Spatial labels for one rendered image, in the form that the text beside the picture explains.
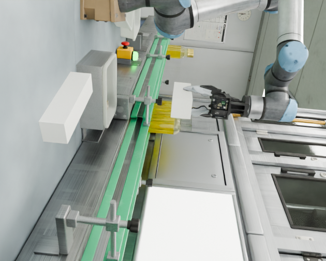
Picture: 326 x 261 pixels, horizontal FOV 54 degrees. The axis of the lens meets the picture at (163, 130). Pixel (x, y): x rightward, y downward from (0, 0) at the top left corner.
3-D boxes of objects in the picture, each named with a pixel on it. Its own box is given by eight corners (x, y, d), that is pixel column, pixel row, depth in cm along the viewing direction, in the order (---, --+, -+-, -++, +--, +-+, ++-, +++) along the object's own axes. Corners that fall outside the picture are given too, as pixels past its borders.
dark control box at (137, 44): (125, 48, 181) (140, 49, 181) (126, 34, 177) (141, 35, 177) (128, 45, 189) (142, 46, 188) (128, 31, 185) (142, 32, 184)
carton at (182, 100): (172, 97, 94) (192, 99, 94) (174, 82, 117) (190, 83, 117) (170, 117, 96) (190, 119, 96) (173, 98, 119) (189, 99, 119)
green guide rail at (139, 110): (130, 117, 130) (149, 119, 130) (130, 115, 130) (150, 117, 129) (162, 29, 283) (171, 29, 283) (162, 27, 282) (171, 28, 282)
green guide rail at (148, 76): (130, 101, 127) (150, 102, 126) (131, 98, 126) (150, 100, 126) (162, 20, 279) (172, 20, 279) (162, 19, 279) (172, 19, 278)
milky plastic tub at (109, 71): (81, 128, 107) (106, 131, 107) (77, 63, 96) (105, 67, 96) (94, 107, 123) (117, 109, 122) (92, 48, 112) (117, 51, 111)
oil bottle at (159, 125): (130, 130, 137) (179, 135, 137) (130, 119, 135) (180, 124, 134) (132, 125, 142) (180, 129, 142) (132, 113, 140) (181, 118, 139)
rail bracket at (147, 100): (128, 125, 127) (160, 128, 126) (129, 85, 119) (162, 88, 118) (129, 121, 129) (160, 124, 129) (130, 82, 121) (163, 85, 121)
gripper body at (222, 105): (212, 95, 98) (251, 99, 98) (210, 89, 106) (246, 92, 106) (209, 118, 101) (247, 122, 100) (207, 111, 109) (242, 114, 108)
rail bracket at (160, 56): (145, 58, 174) (169, 60, 174) (146, 45, 170) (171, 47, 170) (146, 56, 178) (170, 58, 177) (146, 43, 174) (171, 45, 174)
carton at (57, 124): (38, 121, 74) (63, 124, 74) (70, 71, 92) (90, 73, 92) (43, 141, 78) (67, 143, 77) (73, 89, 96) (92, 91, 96)
